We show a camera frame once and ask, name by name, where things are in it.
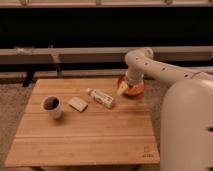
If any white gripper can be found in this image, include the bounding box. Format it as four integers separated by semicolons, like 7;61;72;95
117;71;144;95

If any orange ceramic bowl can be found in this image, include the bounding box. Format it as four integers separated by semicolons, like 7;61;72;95
117;75;145;96

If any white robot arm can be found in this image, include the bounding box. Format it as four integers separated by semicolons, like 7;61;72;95
124;47;213;171

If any white plastic bottle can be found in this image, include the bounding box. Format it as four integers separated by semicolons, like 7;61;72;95
86;88;115;109

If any wooden table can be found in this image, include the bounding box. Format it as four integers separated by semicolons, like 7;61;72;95
5;78;160;167

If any white paper cup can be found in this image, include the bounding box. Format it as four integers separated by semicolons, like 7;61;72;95
41;96;62;119

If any grey metal rail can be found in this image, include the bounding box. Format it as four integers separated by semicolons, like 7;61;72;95
0;46;213;65

